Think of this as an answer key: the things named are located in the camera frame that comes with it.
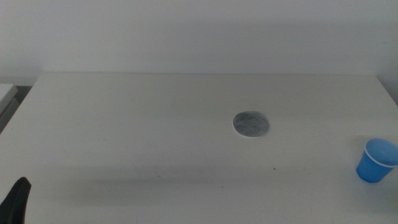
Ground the blue plastic cup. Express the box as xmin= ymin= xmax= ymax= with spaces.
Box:
xmin=355 ymin=138 xmax=398 ymax=184

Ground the round grey cup mat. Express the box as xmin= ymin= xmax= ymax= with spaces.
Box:
xmin=233 ymin=110 xmax=271 ymax=138

